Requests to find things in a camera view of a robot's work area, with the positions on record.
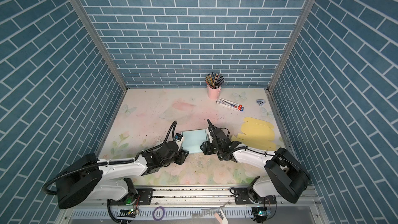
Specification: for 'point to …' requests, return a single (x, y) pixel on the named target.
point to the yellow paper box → (257, 134)
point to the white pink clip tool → (220, 214)
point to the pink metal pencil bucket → (213, 94)
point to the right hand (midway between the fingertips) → (202, 145)
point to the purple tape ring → (164, 213)
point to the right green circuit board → (261, 213)
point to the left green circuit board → (127, 212)
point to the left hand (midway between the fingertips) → (187, 153)
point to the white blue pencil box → (230, 104)
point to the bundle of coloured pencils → (214, 80)
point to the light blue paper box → (193, 140)
